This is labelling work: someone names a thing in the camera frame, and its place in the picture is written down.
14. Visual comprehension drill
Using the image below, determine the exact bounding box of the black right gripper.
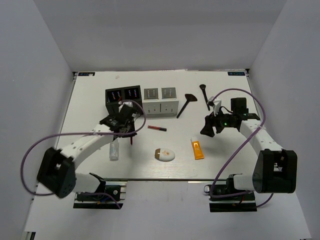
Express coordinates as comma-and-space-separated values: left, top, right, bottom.
200, 106, 235, 138

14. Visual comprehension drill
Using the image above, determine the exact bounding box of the clear plastic bottle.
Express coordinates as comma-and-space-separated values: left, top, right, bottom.
109, 139, 119, 161

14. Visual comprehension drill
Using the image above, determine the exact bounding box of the orange sunscreen tube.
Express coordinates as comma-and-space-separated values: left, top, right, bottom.
190, 137, 205, 160

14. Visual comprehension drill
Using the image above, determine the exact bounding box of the black round makeup brush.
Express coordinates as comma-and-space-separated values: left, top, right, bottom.
199, 84, 210, 111

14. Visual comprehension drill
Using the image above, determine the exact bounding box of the white egg-shaped sunscreen bottle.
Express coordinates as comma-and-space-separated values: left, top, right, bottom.
154, 148, 176, 162

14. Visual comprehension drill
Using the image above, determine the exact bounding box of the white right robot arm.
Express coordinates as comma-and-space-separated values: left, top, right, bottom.
200, 97, 298, 200

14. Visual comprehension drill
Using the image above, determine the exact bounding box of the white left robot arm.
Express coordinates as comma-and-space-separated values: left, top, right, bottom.
37, 104, 138, 200

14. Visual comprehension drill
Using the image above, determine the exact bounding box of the black fan makeup brush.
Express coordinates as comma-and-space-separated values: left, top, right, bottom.
176, 93, 198, 119

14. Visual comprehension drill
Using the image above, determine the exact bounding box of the black slotted organizer box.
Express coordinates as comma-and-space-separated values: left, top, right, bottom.
105, 85, 143, 115

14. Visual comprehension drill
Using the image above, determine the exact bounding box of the white slotted organizer box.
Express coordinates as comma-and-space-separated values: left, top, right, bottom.
142, 87, 179, 118

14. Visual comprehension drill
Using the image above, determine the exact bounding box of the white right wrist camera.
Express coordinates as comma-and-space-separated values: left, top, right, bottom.
207, 96, 222, 116

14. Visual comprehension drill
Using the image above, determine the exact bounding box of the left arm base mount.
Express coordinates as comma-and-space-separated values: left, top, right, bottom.
73, 181, 127, 210

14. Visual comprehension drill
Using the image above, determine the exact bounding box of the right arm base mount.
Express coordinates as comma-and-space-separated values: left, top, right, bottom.
203, 179, 257, 213

